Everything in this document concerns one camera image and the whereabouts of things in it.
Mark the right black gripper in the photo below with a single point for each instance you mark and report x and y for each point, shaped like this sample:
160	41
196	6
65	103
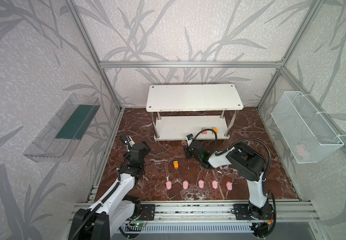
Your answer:
189	148

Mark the pink green toy car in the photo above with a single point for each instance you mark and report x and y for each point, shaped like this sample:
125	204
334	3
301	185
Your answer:
184	144

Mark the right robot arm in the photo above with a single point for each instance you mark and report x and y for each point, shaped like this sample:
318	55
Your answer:
249	163

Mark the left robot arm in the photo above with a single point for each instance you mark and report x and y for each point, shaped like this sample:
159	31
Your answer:
104	217

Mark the white two-tier shelf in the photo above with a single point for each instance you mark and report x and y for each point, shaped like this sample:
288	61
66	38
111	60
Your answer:
187	109

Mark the pink toy middle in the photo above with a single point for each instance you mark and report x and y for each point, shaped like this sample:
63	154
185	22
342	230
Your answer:
201	184

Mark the pink toy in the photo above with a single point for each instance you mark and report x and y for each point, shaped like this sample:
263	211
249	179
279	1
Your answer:
215	184
229	186
168	185
201	184
185	185

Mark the pink toy rightmost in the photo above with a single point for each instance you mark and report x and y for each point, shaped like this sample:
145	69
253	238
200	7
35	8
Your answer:
229	186

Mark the pink object in basket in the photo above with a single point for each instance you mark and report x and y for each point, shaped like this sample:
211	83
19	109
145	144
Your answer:
301	150

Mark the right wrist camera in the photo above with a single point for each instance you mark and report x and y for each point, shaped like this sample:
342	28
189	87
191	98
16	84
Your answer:
189	138

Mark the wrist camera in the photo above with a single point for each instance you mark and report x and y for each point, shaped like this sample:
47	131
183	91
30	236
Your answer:
127	141
189	138

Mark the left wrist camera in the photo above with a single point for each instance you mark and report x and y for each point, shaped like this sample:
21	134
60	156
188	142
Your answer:
127	141

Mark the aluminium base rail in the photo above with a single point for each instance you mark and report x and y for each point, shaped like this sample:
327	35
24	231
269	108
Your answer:
224	212

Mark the clear plastic wall bin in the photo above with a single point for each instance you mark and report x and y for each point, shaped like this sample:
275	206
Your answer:
59	139

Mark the white wire mesh basket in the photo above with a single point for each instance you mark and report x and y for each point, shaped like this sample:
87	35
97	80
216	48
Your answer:
301	123

